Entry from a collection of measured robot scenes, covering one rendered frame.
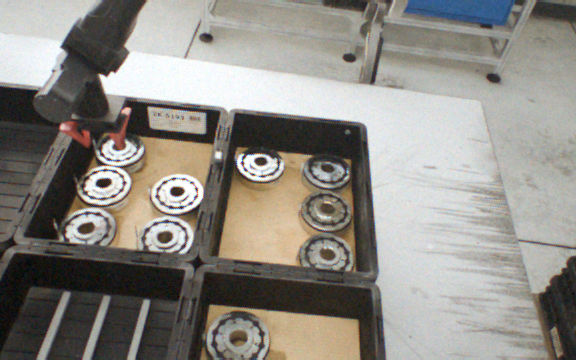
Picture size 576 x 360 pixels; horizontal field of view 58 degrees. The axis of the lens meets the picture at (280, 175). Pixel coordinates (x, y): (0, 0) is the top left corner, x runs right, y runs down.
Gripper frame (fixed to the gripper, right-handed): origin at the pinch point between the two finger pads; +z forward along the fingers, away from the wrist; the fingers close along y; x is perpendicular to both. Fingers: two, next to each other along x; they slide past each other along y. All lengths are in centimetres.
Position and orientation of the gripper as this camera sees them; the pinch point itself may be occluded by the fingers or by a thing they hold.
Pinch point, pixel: (104, 143)
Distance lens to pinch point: 101.8
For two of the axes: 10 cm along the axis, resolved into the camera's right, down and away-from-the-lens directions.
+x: 0.9, -7.5, 6.5
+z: -0.2, 6.5, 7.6
